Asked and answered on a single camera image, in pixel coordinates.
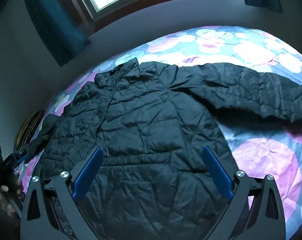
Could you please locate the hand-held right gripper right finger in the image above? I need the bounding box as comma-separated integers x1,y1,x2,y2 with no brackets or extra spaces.
202,145,286,240

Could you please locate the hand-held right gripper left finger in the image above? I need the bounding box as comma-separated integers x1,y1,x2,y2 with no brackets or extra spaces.
20,147,104,240

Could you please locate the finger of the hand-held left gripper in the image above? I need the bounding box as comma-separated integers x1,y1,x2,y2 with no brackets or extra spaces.
14,149,29,163

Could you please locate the black puffer jacket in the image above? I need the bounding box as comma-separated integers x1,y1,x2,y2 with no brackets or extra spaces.
23,57,302,240

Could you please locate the person's left forearm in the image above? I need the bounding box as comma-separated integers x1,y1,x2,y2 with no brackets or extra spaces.
0,199,23,240

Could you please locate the person's left hand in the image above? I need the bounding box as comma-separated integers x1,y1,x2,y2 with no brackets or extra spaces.
0,171,26,201

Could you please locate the striped cushion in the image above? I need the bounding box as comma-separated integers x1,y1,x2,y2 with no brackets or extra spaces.
14,110,44,153

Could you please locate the circle-print bedspread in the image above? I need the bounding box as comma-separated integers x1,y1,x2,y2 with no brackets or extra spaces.
16,26,302,240

